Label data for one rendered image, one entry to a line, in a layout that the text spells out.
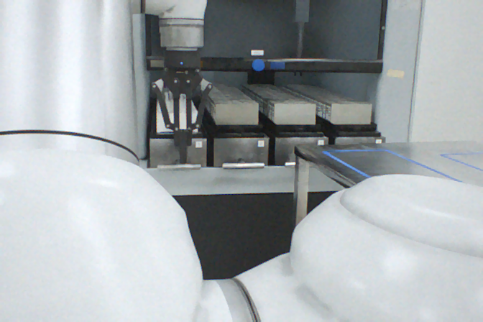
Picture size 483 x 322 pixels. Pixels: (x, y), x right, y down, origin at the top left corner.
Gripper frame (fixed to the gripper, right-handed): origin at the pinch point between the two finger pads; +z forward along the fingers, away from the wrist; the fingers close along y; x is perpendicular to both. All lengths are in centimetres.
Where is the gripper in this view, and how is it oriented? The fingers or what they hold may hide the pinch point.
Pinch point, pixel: (182, 146)
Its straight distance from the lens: 108.2
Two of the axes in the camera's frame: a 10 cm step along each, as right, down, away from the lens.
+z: -0.1, 9.7, 2.3
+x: 0.8, 2.3, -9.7
